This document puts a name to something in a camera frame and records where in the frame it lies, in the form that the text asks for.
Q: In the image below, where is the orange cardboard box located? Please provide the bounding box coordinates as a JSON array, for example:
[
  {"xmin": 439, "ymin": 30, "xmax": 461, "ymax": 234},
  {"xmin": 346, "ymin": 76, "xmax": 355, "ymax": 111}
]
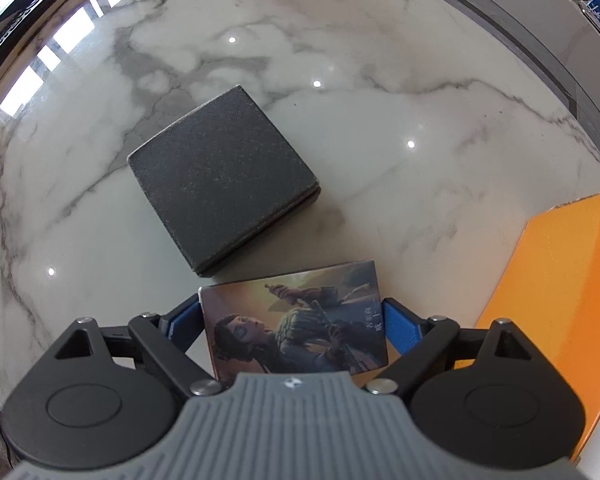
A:
[{"xmin": 475, "ymin": 193, "xmax": 600, "ymax": 452}]

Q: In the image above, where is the illustrated card box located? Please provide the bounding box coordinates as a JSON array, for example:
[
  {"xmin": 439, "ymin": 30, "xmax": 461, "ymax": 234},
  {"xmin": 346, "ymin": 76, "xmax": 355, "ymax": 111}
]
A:
[{"xmin": 198, "ymin": 260, "xmax": 388, "ymax": 386}]

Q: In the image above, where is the black square box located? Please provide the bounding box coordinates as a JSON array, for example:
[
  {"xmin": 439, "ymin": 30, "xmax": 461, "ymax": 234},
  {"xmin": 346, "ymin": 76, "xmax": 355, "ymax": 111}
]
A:
[{"xmin": 128, "ymin": 86, "xmax": 321, "ymax": 278}]

